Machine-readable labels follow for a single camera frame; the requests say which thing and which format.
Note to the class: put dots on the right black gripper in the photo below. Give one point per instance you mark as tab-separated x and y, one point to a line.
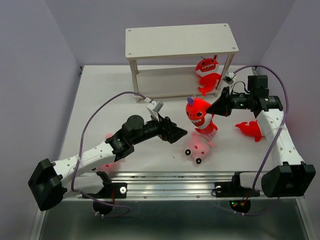
223	106

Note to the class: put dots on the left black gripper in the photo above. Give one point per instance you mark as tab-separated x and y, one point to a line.
168	128

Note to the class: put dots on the red shark plush toy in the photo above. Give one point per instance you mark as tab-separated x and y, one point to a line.
251	129

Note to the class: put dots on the red shark plush white belly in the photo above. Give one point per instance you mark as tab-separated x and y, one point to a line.
207	70

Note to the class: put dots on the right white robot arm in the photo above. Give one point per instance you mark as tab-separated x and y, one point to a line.
283	172

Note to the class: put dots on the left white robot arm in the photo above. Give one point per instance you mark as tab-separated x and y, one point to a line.
51	180

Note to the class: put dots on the white two-tier shelf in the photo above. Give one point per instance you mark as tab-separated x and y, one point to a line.
164	42

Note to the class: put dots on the red plush purple horn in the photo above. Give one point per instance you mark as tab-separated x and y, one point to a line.
196	111

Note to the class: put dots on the pink striped plush centre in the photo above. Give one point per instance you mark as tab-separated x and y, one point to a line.
199	146

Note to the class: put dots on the pink striped plush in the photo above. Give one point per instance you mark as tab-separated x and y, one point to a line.
199	146
110	167

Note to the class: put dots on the pink striped plush left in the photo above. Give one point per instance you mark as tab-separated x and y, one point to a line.
110	167

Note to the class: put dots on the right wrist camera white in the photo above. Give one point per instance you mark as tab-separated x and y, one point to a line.
229	78

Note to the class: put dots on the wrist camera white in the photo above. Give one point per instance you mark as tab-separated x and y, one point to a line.
154	107
229	78

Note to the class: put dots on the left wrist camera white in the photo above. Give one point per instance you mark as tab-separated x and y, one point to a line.
154	107

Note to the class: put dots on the aluminium rail frame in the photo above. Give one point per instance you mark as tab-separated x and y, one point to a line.
169	196

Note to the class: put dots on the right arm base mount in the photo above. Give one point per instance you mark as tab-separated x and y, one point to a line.
240	196

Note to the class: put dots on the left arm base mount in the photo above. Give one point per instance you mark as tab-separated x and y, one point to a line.
104	201

